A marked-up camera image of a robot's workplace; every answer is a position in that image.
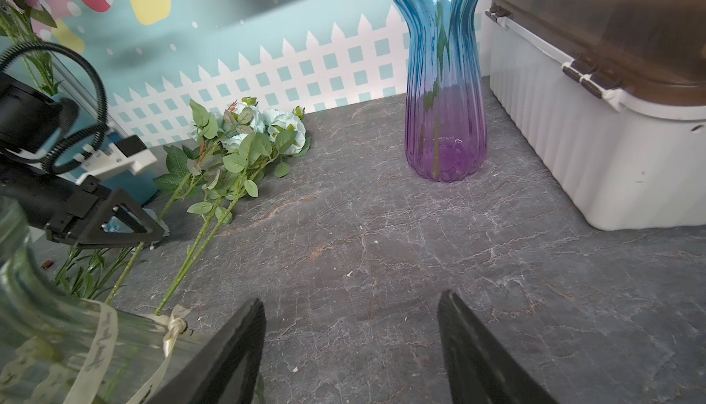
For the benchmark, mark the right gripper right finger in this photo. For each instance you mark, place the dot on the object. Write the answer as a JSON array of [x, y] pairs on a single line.
[[479, 368]]

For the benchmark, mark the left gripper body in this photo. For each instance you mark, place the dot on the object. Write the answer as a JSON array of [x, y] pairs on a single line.
[[41, 197]]

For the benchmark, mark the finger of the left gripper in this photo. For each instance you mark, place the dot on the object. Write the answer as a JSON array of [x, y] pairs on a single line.
[[88, 220]]

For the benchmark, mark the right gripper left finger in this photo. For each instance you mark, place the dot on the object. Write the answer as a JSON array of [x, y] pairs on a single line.
[[227, 368]]

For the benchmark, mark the double blue carnation stem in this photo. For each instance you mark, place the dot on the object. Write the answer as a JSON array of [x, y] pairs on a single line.
[[91, 273]]

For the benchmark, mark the clear glass vase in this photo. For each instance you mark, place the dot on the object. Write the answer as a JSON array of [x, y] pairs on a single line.
[[61, 349]]

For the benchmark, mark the pale blue flower stem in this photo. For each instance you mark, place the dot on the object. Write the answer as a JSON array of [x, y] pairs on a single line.
[[182, 211]]

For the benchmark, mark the white flower stem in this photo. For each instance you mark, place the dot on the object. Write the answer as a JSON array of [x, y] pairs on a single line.
[[287, 133]]

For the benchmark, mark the purple glass vase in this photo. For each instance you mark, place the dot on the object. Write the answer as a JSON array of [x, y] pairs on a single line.
[[445, 133]]

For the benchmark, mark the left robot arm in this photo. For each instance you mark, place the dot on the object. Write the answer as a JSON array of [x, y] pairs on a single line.
[[55, 168]]

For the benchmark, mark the pink carnation stem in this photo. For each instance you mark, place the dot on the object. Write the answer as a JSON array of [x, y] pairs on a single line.
[[17, 17]]

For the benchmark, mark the brown lid storage box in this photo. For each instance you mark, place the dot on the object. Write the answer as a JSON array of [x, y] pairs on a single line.
[[610, 94]]

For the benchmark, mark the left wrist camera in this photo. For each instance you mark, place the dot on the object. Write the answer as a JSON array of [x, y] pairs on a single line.
[[130, 154]]

